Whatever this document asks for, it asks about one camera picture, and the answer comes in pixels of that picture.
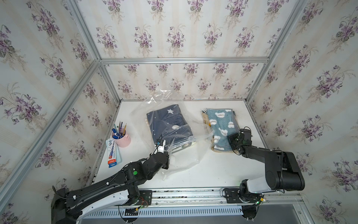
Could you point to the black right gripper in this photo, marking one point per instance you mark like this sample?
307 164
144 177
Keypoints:
231 136

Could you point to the beige floral fleece blanket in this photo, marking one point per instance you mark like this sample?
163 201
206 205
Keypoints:
205 123

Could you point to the clear plastic vacuum bag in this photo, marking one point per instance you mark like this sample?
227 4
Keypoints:
180 160

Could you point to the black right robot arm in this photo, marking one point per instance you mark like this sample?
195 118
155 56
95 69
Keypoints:
281 169

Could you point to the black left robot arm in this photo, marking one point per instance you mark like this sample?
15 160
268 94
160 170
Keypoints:
68 207

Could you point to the navy star pattern blanket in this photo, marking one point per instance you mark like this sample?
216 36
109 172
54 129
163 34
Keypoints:
160 124

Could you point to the pink pen cup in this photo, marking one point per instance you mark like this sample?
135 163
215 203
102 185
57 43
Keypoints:
123 141

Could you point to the blue pen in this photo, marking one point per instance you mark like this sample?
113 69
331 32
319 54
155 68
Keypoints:
115 132

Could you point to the white toothpaste box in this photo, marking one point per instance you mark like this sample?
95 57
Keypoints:
114 157

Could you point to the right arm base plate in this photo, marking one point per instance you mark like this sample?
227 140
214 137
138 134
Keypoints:
235 195

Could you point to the aluminium mounting rail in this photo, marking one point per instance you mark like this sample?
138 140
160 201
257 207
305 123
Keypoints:
209 196

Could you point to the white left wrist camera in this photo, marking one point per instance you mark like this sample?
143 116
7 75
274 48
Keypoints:
160 146

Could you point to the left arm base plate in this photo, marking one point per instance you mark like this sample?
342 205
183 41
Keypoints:
143 199

